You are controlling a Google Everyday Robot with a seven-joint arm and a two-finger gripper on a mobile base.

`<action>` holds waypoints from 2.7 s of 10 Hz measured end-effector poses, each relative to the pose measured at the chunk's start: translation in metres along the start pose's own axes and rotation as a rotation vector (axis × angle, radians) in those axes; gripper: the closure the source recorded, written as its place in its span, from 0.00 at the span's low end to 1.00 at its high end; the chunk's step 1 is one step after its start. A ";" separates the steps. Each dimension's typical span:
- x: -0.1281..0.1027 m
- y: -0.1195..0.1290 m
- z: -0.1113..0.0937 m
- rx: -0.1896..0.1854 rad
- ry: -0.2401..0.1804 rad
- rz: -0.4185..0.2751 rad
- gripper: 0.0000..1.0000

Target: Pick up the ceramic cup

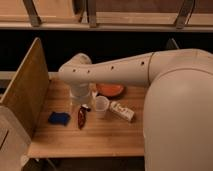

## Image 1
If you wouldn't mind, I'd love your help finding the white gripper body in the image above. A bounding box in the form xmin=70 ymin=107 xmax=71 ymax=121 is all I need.
xmin=70 ymin=83 xmax=92 ymax=105

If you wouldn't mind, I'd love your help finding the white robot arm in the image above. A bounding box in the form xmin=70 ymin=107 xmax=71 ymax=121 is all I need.
xmin=58 ymin=49 xmax=213 ymax=171

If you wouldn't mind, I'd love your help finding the white ceramic cup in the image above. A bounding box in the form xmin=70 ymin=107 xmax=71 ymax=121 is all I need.
xmin=95 ymin=96 xmax=110 ymax=119

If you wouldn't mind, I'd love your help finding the blue sponge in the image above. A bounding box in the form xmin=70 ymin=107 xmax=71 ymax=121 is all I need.
xmin=48 ymin=112 xmax=70 ymax=126

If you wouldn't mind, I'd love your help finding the orange bowl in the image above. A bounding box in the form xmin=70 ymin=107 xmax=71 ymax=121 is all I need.
xmin=96 ymin=84 xmax=125 ymax=97

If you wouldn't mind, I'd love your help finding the white small carton box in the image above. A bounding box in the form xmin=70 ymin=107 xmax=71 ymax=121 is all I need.
xmin=109 ymin=101 xmax=134 ymax=122

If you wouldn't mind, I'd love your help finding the wooden side panel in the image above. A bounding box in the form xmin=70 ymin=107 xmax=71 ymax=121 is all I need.
xmin=0 ymin=38 xmax=49 ymax=139

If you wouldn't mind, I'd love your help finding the wooden shelf rail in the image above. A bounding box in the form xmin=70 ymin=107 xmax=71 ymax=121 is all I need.
xmin=0 ymin=12 xmax=213 ymax=32

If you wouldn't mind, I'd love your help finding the left metal bracket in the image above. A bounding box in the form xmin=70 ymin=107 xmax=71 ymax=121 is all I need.
xmin=23 ymin=0 xmax=41 ymax=27

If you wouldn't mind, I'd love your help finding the metal bracket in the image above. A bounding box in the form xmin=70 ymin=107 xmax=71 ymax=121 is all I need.
xmin=23 ymin=0 xmax=41 ymax=27
xmin=174 ymin=0 xmax=195 ymax=29
xmin=87 ymin=0 xmax=97 ymax=28

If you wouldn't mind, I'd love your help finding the middle metal bracket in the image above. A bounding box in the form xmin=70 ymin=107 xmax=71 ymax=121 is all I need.
xmin=87 ymin=0 xmax=97 ymax=28

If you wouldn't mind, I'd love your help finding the right metal bracket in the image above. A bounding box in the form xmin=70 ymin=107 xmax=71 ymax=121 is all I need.
xmin=174 ymin=0 xmax=195 ymax=29

